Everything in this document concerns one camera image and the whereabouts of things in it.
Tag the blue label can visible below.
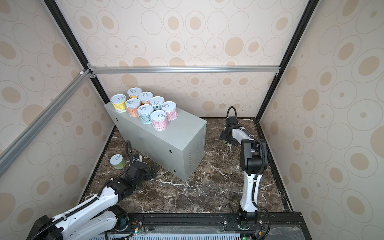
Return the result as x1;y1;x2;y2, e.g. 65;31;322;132
137;104;154;125
150;96;165;111

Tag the pink label can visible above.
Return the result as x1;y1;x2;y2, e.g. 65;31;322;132
138;92;154;105
125;98;141;118

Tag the tall yellow label can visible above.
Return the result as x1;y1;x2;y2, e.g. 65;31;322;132
111;94;127;113

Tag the small yellow label can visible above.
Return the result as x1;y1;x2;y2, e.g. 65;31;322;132
127;87;143;99

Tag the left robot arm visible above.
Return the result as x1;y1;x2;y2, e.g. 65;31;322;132
28;141;157;240

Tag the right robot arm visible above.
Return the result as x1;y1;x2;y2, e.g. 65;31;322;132
220;106;270;225

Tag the green can behind cabinet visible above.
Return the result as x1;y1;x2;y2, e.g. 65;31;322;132
110;154;126;170

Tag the grey metal cabinet box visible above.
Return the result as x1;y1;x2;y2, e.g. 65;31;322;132
104;102;207;182

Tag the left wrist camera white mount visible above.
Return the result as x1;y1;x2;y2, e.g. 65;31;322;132
131;154;143;164

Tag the horizontal aluminium back rail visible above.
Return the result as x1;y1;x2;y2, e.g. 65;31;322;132
91;66;280;74

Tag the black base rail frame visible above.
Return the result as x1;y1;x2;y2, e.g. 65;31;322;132
53;211;313;240

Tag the aluminium left side rail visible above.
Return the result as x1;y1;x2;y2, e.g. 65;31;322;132
1;70;91;175

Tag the black right corner post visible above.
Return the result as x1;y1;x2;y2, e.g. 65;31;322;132
255;0;320;123

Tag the black corner post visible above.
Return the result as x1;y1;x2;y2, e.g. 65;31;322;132
255;0;320;123
43;0;110;104

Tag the black left corner post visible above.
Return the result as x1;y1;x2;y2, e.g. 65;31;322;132
43;0;110;104

